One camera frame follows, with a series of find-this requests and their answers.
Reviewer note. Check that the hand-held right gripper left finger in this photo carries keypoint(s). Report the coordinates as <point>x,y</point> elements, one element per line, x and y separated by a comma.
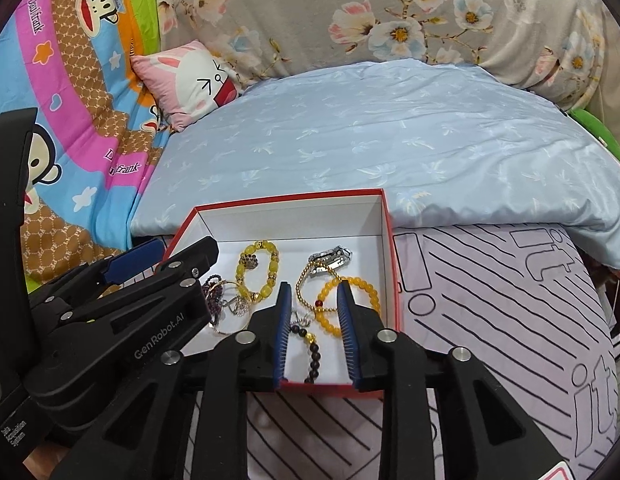
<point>281,340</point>

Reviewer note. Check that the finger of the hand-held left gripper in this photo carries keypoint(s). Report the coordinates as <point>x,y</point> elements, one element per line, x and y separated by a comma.
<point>132,259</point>
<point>190,260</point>

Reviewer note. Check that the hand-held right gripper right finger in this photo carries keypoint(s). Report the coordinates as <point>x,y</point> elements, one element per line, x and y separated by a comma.
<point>347,335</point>

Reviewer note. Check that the thin gold bangle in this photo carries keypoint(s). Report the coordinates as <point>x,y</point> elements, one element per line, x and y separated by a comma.
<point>221,331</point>

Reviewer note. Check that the red cardboard box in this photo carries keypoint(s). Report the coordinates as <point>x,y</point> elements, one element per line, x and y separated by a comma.
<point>290,220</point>

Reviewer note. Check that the grey striped bedsheet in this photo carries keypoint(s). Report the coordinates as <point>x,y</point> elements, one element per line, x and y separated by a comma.
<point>490,335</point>

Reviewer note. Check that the pink bunny pillow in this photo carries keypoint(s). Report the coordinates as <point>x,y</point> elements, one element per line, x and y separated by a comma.
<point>190,85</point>

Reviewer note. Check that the colourful cartoon monkey blanket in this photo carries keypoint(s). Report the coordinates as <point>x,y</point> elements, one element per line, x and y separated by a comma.
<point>65,85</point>

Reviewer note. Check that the light blue quilt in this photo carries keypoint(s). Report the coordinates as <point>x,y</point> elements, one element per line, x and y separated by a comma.
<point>390,135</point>

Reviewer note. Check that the floral pillow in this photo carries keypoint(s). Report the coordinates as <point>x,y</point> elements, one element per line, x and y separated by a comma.
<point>315,10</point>

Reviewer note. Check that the green object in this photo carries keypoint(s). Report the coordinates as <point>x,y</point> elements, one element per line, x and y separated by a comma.
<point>600,132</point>

